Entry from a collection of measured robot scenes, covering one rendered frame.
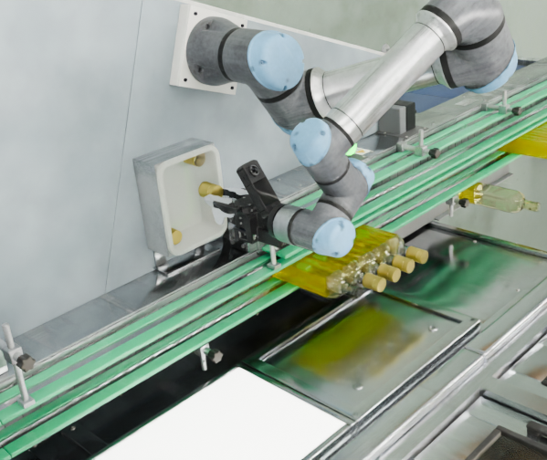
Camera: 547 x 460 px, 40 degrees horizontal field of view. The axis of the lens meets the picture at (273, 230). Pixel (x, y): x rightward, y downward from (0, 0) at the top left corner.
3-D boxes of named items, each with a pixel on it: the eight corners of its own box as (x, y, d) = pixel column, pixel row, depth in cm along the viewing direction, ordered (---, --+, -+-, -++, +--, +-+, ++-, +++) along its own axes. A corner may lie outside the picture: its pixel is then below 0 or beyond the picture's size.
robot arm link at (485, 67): (256, 65, 167) (503, -9, 142) (286, 108, 178) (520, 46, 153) (247, 105, 161) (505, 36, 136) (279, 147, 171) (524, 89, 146)
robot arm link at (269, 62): (243, 15, 158) (289, 19, 149) (272, 58, 168) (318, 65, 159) (212, 57, 155) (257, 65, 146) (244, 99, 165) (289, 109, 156)
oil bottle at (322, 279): (269, 277, 185) (335, 302, 171) (267, 256, 183) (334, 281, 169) (285, 267, 189) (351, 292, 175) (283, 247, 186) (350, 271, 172)
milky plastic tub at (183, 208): (148, 250, 172) (172, 260, 166) (132, 158, 162) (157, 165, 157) (205, 224, 183) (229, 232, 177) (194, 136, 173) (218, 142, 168)
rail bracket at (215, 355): (175, 360, 169) (214, 382, 160) (171, 335, 166) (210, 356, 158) (188, 352, 172) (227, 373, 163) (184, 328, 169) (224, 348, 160)
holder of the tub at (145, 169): (151, 269, 174) (172, 278, 169) (132, 158, 163) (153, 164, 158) (206, 243, 185) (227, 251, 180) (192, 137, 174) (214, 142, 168)
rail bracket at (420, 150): (394, 151, 212) (434, 160, 203) (393, 127, 209) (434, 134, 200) (402, 148, 214) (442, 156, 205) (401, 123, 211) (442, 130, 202)
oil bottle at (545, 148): (494, 150, 254) (575, 165, 235) (495, 134, 251) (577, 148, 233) (502, 145, 257) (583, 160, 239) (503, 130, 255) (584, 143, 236)
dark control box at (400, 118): (377, 130, 225) (400, 135, 219) (376, 105, 221) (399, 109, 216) (393, 123, 230) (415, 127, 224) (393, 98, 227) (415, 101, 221)
